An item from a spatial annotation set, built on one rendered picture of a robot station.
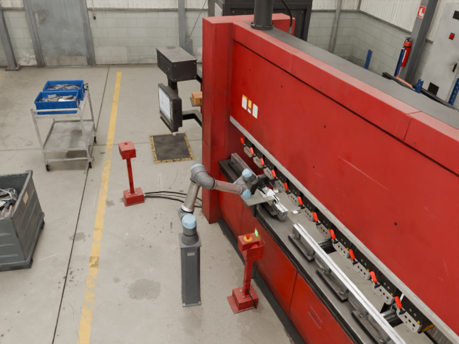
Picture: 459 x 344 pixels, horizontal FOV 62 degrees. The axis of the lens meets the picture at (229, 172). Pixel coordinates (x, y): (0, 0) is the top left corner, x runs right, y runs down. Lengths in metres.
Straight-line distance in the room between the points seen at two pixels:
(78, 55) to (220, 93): 6.56
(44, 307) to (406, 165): 3.30
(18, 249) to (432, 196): 3.59
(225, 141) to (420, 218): 2.38
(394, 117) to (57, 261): 3.56
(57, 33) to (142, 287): 7.10
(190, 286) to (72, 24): 7.39
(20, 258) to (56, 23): 6.52
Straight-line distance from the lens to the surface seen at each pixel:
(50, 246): 4.66
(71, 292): 4.13
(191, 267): 3.44
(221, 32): 3.59
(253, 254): 3.26
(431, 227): 2.14
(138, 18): 9.67
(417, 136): 2.04
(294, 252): 3.13
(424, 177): 2.09
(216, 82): 3.71
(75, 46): 9.92
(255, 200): 3.38
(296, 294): 3.28
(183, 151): 6.00
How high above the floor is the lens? 3.05
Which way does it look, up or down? 33 degrees down
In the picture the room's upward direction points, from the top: 3 degrees clockwise
